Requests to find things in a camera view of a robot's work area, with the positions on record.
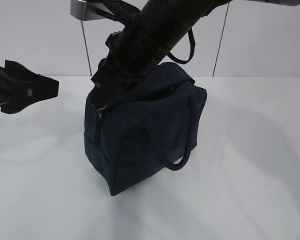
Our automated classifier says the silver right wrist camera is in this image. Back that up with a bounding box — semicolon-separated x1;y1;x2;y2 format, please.
70;0;128;22

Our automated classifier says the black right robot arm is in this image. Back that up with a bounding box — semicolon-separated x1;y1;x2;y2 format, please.
91;0;228;109

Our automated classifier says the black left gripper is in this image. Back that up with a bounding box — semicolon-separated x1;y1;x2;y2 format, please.
0;60;59;115

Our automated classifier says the dark navy fabric bag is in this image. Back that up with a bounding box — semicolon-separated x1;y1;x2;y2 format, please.
84;62;207;196

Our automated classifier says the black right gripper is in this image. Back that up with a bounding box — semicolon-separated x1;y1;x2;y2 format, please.
91;31;150;109

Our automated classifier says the dark blue right cable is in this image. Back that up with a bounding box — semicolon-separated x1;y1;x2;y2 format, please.
167;27;196;64

